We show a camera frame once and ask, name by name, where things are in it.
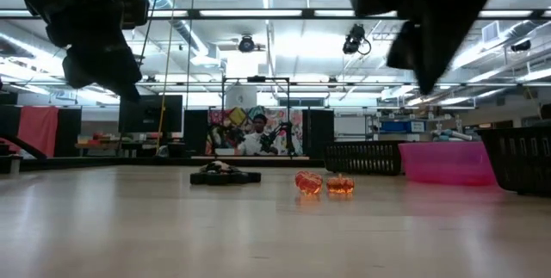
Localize person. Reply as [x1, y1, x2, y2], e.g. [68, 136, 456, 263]
[238, 113, 281, 157]

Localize black background rig frame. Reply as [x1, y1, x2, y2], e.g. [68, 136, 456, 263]
[220, 75, 292, 157]

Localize white board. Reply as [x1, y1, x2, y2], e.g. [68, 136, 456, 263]
[334, 114, 368, 142]

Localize white container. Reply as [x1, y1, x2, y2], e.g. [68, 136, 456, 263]
[225, 84, 258, 109]

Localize black overhead camera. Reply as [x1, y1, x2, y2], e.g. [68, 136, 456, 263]
[238, 34, 257, 53]

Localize pink plastic bowl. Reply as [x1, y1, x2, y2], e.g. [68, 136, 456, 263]
[398, 140, 498, 187]

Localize cluttered background table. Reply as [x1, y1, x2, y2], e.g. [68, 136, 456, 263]
[75, 130, 126, 158]

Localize black metal table frame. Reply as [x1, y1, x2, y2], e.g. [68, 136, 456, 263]
[0, 155, 327, 175]

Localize small orange plastic pumpkin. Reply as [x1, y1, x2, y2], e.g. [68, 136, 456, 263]
[294, 170, 324, 195]
[325, 174, 356, 195]

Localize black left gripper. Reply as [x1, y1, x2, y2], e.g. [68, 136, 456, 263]
[46, 0, 143, 102]

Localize black monitor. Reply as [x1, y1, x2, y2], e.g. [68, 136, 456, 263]
[118, 94, 184, 134]

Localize black slanted rod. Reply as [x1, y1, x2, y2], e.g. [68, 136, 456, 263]
[0, 134, 48, 161]

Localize black ceiling speaker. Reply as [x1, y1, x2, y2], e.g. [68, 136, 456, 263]
[510, 39, 533, 53]

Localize red cloth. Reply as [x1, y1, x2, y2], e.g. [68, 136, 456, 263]
[16, 105, 59, 159]

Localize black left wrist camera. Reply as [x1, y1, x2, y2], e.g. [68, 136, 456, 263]
[112, 0, 151, 30]

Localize colourful patterned backdrop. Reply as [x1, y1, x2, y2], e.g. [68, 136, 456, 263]
[206, 105, 305, 157]

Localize black slotted plastic basket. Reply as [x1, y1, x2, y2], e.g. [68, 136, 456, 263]
[474, 126, 551, 197]
[323, 139, 406, 176]

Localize white ceiling vent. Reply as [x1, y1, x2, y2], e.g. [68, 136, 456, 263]
[481, 20, 501, 44]

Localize black partition panel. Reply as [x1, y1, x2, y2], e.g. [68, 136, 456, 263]
[55, 106, 83, 158]
[183, 108, 210, 157]
[302, 108, 336, 159]
[0, 104, 21, 139]

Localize blue storage bins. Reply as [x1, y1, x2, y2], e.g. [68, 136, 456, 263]
[380, 120, 427, 134]

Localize black overhead light beam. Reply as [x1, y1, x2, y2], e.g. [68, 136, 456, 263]
[0, 8, 551, 22]

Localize small pale plastic skull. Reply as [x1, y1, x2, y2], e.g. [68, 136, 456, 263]
[205, 160, 236, 175]

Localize yellow pole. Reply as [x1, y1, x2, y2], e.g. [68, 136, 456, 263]
[155, 0, 178, 150]

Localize white pipe object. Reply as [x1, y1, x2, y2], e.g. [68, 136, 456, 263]
[431, 127, 474, 143]

